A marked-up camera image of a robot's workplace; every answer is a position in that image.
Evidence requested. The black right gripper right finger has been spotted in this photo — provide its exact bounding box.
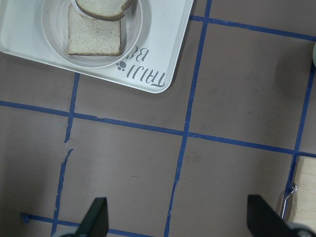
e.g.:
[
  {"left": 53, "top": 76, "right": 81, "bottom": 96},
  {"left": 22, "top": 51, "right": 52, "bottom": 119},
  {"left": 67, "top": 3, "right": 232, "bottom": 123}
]
[{"left": 247, "top": 195, "right": 308, "bottom": 237}]

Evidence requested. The cream round plate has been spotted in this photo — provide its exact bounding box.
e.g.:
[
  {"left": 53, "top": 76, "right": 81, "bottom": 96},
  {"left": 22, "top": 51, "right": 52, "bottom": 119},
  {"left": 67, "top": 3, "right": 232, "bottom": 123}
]
[{"left": 41, "top": 0, "right": 143, "bottom": 69}]

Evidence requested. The cream bear tray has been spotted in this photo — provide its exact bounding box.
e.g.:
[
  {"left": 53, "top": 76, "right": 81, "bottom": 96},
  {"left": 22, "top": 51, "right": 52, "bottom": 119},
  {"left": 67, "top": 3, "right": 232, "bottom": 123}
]
[{"left": 0, "top": 0, "right": 193, "bottom": 93}]

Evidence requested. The wooden cutting board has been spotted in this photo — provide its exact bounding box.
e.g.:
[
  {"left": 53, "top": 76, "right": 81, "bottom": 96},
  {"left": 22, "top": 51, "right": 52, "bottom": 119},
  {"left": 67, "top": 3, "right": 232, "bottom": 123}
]
[{"left": 279, "top": 156, "right": 316, "bottom": 230}]

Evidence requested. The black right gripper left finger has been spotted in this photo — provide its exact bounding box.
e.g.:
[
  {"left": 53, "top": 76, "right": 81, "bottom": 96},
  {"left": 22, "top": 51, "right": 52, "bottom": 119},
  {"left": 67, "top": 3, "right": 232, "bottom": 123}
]
[{"left": 75, "top": 197, "right": 109, "bottom": 237}]

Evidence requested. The brown crust bread slice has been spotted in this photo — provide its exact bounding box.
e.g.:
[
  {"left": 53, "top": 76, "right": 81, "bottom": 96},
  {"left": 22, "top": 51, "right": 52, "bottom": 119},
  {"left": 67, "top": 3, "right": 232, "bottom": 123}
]
[{"left": 75, "top": 0, "right": 132, "bottom": 21}]

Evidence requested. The bread slice on plate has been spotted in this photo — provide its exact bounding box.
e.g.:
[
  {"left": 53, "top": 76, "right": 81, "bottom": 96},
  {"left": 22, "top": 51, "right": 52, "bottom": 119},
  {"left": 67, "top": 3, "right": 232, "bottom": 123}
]
[{"left": 67, "top": 5, "right": 123, "bottom": 56}]

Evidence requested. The green ceramic bowl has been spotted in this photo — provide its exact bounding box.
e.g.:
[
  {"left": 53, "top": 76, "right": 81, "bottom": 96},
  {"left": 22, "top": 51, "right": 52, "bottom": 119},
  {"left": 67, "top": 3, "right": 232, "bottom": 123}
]
[{"left": 312, "top": 43, "right": 316, "bottom": 67}]

